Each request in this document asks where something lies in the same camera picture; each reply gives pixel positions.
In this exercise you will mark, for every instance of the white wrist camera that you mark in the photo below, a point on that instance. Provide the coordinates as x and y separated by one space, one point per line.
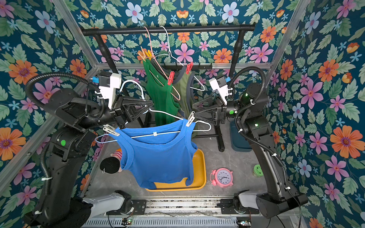
220 85
108 84

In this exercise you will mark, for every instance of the blue tank top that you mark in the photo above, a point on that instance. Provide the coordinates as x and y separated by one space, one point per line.
161 154

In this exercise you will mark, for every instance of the white clothespin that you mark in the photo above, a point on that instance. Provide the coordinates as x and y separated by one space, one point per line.
110 130
190 119

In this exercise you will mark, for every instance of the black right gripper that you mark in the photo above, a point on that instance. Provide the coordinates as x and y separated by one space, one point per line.
221 108

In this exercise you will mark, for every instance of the yellow clothespin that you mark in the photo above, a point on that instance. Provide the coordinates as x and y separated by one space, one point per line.
148 54

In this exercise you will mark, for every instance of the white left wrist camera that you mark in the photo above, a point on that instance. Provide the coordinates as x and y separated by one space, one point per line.
108 84

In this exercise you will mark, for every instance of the white wire hanger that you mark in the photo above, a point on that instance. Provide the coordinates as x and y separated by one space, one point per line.
171 55
150 111

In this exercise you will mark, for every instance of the pink alarm clock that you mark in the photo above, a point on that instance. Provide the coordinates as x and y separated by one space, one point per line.
222 178

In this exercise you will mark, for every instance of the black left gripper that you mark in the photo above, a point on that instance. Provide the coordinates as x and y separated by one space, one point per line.
122 106

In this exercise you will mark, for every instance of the red clothespin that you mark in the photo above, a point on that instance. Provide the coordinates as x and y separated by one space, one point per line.
189 68
171 78

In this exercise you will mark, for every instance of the yellow plastic tray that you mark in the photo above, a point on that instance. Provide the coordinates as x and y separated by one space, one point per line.
198 182

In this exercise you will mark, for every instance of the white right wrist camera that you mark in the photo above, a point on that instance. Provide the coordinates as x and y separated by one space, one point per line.
220 85

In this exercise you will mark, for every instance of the olive grey tank top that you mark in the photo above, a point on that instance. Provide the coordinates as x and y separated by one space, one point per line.
182 82

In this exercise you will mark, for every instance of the dark teal tray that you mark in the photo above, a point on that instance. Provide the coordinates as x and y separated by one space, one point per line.
238 143

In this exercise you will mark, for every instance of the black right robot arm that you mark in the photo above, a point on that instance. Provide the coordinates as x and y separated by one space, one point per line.
252 125

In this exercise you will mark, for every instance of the doll with striped shirt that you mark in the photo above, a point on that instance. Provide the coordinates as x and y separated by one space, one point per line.
112 164

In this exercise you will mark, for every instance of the green round smiley toy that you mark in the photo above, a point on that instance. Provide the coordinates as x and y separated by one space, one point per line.
257 171

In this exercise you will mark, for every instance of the pink wire hanger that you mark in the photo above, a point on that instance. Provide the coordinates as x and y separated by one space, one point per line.
162 70

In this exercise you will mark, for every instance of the green tank top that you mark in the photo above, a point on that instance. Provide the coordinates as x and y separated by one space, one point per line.
159 91

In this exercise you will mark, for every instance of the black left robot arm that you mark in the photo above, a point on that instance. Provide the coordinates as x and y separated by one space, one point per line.
63 156

